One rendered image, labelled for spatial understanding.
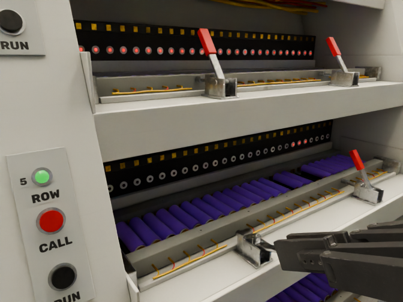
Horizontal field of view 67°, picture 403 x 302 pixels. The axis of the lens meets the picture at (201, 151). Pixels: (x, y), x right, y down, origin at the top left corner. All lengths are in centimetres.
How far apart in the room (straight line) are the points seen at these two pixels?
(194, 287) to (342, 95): 36
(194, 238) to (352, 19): 59
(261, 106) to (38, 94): 24
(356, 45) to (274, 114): 41
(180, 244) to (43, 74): 23
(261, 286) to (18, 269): 25
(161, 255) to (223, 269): 7
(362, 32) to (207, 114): 51
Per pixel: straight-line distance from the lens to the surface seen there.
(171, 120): 31
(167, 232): 39
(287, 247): 32
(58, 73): 28
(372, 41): 76
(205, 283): 35
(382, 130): 75
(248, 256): 38
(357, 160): 57
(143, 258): 35
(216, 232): 40
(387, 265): 22
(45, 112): 27
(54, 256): 26
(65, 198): 26
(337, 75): 57
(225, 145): 52
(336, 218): 51
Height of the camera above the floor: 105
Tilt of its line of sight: level
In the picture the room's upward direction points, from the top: 12 degrees counter-clockwise
